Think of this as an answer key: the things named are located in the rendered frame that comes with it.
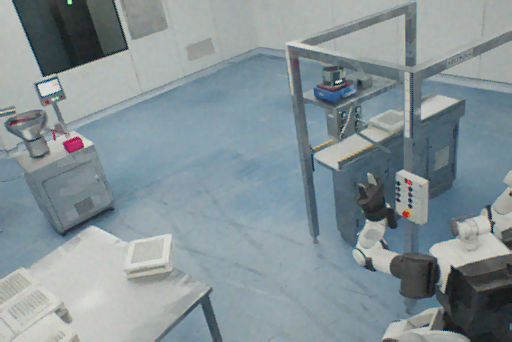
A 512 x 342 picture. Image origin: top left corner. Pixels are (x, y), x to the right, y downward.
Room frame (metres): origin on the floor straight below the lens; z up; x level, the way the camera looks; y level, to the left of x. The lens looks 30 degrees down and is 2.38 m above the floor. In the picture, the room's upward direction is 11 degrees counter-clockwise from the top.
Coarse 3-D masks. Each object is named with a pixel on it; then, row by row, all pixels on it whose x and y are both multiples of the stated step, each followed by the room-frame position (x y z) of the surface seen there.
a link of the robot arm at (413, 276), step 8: (400, 256) 1.26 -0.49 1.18; (392, 264) 1.25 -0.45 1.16; (400, 264) 1.22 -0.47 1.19; (408, 264) 1.18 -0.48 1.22; (416, 264) 1.17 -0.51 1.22; (424, 264) 1.17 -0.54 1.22; (392, 272) 1.24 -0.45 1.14; (400, 272) 1.20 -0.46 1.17; (408, 272) 1.16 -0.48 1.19; (416, 272) 1.15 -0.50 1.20; (424, 272) 1.15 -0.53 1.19; (408, 280) 1.15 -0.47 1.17; (416, 280) 1.14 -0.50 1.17; (424, 280) 1.14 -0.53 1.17; (400, 288) 1.16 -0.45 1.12; (408, 288) 1.13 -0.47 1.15; (416, 288) 1.12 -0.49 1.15; (424, 288) 1.13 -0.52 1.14
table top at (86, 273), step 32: (64, 256) 2.19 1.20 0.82; (96, 256) 2.13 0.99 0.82; (64, 288) 1.90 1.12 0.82; (96, 288) 1.85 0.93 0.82; (128, 288) 1.80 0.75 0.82; (160, 288) 1.75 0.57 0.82; (192, 288) 1.71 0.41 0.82; (64, 320) 1.66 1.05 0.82; (96, 320) 1.62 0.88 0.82; (128, 320) 1.58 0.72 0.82; (160, 320) 1.54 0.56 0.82
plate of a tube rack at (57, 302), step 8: (40, 288) 1.85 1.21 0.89; (48, 288) 1.83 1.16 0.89; (24, 296) 1.81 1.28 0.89; (48, 296) 1.77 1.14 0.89; (56, 296) 1.76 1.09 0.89; (16, 304) 1.76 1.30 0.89; (56, 304) 1.70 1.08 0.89; (0, 312) 1.72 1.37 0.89; (24, 312) 1.69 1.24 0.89; (40, 312) 1.67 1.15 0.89; (48, 312) 1.66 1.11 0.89; (8, 320) 1.65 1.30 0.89; (32, 320) 1.62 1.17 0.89; (40, 320) 1.62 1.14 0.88; (16, 328) 1.59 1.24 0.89; (24, 328) 1.58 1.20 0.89
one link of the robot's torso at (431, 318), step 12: (432, 312) 1.32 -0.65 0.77; (396, 324) 1.41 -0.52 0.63; (408, 324) 1.37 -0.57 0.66; (420, 324) 1.35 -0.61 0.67; (432, 324) 1.26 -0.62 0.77; (384, 336) 1.38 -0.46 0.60; (396, 336) 1.33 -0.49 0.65; (408, 336) 1.30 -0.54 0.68; (420, 336) 1.25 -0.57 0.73; (432, 336) 1.21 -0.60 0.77; (444, 336) 1.17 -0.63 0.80; (456, 336) 1.15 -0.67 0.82
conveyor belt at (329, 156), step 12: (444, 96) 3.37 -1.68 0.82; (432, 108) 3.20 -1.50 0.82; (360, 132) 3.03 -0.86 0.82; (372, 132) 2.99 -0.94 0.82; (336, 144) 2.91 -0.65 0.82; (348, 144) 2.88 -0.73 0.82; (360, 144) 2.84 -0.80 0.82; (324, 156) 2.77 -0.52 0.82; (336, 156) 2.74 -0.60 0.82; (336, 168) 2.62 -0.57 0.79
